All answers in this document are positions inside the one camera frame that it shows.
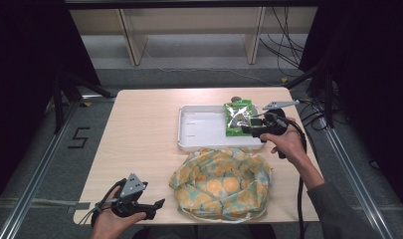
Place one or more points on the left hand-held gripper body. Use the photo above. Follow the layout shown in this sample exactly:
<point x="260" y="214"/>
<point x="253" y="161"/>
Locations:
<point x="129" y="199"/>

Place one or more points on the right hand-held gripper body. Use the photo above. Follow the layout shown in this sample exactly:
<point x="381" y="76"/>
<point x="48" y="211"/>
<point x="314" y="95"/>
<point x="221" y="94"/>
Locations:
<point x="272" y="124"/>

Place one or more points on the green snack packet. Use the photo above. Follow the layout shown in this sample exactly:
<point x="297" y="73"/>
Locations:
<point x="237" y="116"/>

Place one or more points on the white plastic tray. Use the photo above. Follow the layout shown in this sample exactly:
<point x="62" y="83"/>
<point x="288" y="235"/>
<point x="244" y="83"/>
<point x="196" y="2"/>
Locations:
<point x="202" y="127"/>

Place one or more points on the green yellow patterned cloth bag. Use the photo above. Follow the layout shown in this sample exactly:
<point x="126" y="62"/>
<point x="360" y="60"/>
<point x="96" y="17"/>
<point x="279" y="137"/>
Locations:
<point x="222" y="186"/>

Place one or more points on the person's right hand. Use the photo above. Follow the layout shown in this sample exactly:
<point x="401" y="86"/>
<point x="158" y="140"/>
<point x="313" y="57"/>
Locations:
<point x="290" y="146"/>

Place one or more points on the person's left hand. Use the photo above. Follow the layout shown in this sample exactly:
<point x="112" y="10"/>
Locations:
<point x="107" y="225"/>

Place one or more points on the black metal stand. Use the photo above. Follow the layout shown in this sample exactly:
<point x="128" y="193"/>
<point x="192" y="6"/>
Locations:
<point x="328" y="99"/>
<point x="58" y="106"/>

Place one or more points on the black curtain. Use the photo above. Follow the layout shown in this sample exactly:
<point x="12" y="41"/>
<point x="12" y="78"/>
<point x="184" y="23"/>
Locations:
<point x="371" y="83"/>
<point x="26" y="83"/>

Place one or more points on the beige desk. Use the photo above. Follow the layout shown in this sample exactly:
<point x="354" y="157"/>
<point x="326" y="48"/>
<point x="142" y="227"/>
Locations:
<point x="136" y="40"/>

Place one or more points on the aluminium floor rail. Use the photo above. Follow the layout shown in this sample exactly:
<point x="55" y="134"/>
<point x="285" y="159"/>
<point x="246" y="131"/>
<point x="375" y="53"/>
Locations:
<point x="358" y="186"/>
<point x="36" y="179"/>

